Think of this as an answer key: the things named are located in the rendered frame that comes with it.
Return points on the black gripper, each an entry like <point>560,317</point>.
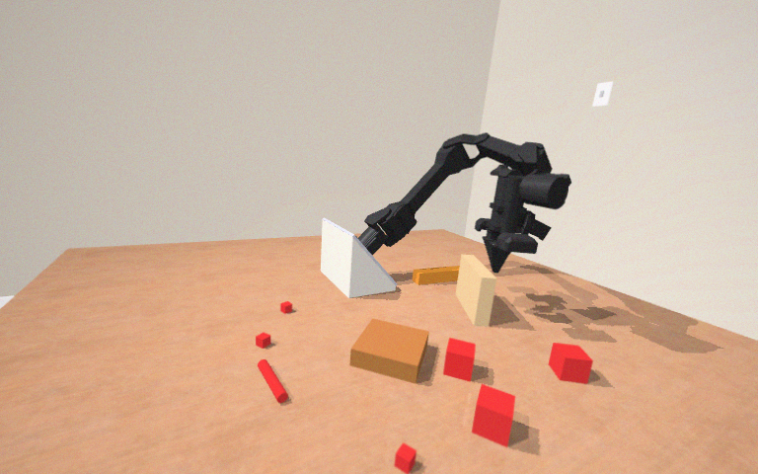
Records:
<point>503,230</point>

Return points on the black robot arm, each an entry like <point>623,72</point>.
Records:
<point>530,181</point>

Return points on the red cylinder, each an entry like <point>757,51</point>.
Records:
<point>276,387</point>

